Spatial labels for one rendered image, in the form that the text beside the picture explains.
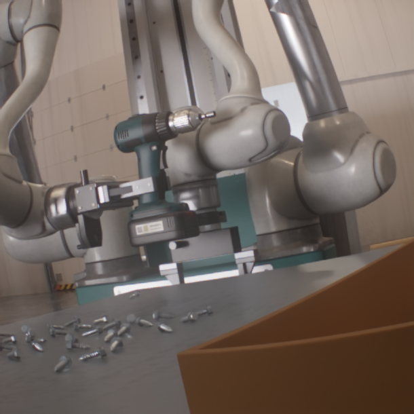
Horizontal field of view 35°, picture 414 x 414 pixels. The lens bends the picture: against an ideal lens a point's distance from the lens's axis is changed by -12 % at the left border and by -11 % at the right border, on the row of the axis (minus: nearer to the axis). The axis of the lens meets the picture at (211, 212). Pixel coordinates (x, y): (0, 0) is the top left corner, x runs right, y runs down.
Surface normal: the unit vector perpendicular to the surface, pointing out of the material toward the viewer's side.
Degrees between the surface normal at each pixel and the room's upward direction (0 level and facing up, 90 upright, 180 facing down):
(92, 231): 90
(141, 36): 90
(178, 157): 95
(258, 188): 88
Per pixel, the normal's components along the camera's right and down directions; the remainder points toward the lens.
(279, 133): 0.68, 0.00
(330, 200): -0.40, 0.74
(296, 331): 0.85, -0.16
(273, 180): -0.66, 0.00
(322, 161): -0.68, 0.22
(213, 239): -0.35, 0.04
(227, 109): -0.65, -0.40
